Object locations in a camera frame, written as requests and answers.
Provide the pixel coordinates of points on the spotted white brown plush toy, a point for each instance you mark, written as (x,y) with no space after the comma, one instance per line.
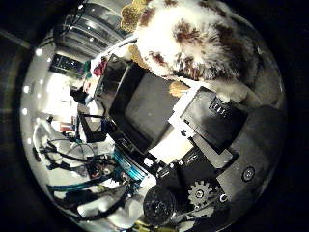
(196,42)

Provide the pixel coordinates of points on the black fabric container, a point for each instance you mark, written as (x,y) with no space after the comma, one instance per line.
(141,106)

